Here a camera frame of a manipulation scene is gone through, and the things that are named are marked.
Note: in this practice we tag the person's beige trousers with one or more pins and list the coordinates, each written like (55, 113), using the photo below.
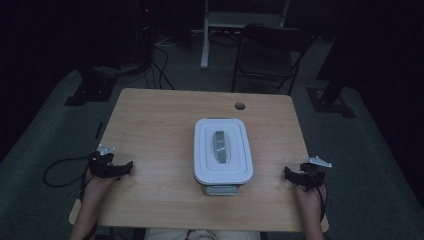
(200, 235)

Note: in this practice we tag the white metal table frame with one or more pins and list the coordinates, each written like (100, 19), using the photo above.
(233, 19)

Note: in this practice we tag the black folding chair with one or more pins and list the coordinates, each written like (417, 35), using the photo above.
(266, 60)

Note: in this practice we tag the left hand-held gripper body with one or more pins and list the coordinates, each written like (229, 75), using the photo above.
(105, 168)

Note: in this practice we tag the person's left hand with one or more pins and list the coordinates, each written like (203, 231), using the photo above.
(96, 190)

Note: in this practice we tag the person's right hand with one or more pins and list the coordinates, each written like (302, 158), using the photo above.
(311, 200)

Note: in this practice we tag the dark equipment tower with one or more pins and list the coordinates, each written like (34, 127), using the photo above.
(136, 33)

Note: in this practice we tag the black stand base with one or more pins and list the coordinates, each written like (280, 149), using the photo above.
(91, 91)
(328, 103)

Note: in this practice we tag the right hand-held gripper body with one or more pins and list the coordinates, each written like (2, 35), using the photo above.
(310, 176)

